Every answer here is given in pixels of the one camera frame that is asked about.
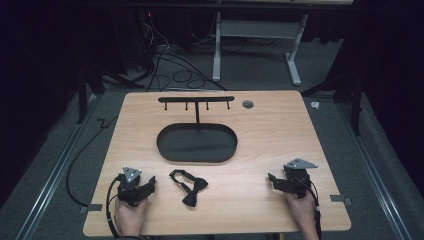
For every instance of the grey tape strip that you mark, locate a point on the grey tape strip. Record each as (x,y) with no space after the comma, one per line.
(340,199)

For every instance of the black hook stand with tray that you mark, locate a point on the black hook stand with tray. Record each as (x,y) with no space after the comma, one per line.
(197,141)

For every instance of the white metal desk frame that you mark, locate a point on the white metal desk frame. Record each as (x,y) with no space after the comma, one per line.
(256,43)

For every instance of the black bow tie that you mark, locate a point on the black bow tie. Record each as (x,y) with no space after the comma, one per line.
(188,186)

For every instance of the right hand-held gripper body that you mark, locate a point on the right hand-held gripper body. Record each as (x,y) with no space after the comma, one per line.
(295,181)

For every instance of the person's right hand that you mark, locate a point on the person's right hand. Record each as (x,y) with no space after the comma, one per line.
(301,210)

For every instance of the black tripod stand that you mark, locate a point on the black tripod stand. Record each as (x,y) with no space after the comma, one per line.
(350,93)
(87,85)

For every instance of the crumpled white paper scrap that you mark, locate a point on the crumpled white paper scrap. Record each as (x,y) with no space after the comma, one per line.
(315,105)

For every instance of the person's left hand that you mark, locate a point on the person's left hand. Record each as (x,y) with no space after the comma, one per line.
(129,217)

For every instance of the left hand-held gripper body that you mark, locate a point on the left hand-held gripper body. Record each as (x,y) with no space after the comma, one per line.
(130,188)

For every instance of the metal floor rail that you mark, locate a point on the metal floor rail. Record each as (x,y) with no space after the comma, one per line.
(373,173)
(50,176)

